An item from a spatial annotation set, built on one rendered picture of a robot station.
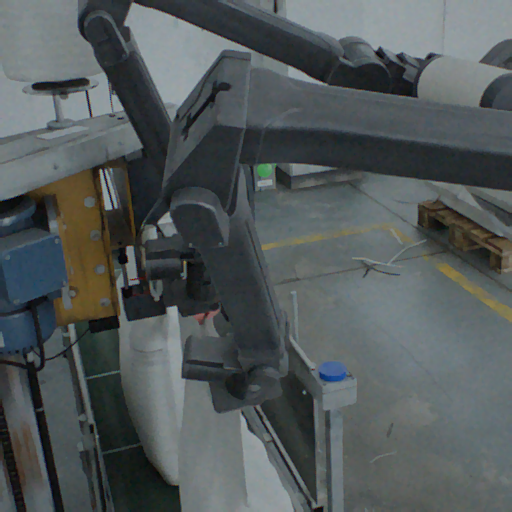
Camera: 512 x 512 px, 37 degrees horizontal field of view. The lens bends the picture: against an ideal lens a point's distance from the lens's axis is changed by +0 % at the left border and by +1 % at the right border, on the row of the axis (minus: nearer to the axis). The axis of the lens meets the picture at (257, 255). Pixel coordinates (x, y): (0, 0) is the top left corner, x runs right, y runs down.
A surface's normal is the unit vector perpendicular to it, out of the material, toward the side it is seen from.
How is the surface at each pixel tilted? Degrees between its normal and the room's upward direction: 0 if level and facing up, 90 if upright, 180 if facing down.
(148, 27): 90
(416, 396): 0
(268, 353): 125
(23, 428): 90
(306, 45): 99
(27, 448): 90
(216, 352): 38
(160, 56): 90
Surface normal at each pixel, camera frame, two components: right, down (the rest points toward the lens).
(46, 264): 0.68, 0.26
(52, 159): 0.83, 0.18
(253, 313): 0.00, 0.86
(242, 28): 0.15, 0.64
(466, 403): -0.06, -0.92
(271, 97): 0.15, -0.49
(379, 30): 0.31, 0.37
